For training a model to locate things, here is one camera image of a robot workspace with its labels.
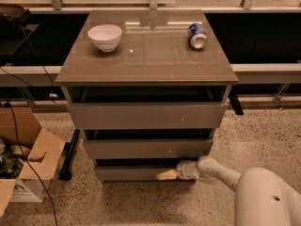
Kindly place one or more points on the white ceramic bowl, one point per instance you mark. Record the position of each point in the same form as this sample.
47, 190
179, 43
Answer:
105, 37

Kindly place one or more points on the black table leg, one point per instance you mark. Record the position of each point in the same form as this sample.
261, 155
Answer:
69, 148
235, 103

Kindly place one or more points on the open cardboard box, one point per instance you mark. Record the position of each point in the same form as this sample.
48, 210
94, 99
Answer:
18, 125

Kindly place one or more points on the black table leg right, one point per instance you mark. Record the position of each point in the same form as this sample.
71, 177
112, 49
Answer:
235, 103

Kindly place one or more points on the white cup in box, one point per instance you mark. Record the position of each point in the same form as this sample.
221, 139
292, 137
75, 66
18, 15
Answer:
19, 151

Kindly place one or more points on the blue soda can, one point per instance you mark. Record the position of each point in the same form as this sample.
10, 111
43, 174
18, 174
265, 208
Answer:
197, 36

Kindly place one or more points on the dark object on shelf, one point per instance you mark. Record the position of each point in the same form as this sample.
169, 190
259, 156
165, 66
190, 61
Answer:
11, 15

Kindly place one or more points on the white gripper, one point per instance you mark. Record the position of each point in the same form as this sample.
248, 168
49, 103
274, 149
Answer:
183, 169

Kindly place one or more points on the grey drawer cabinet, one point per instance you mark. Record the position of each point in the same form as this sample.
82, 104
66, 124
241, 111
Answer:
153, 63

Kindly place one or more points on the grey middle drawer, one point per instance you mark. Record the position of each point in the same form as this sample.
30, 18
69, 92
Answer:
147, 148

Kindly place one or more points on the black table leg left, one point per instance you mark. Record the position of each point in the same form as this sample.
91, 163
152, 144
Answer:
69, 148

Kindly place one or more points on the grey bottom drawer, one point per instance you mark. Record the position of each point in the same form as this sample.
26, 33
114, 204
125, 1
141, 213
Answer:
129, 173

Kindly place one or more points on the grey top drawer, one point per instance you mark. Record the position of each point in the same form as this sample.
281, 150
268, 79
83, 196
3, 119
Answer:
147, 116

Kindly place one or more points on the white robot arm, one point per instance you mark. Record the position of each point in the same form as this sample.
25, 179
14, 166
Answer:
262, 198

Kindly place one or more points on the grey drawer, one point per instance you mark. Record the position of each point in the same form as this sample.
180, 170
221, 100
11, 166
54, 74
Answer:
129, 173
147, 148
147, 116

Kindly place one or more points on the green patterned cloth in box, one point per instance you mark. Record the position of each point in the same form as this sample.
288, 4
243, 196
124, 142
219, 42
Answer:
10, 166

